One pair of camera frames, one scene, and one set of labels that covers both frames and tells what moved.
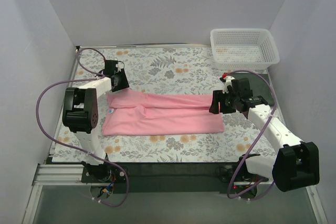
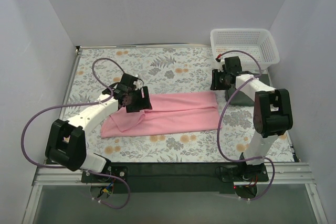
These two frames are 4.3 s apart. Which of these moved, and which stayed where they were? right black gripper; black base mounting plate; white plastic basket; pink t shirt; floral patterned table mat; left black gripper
Moved: left black gripper; right black gripper
Stayed: pink t shirt; white plastic basket; floral patterned table mat; black base mounting plate
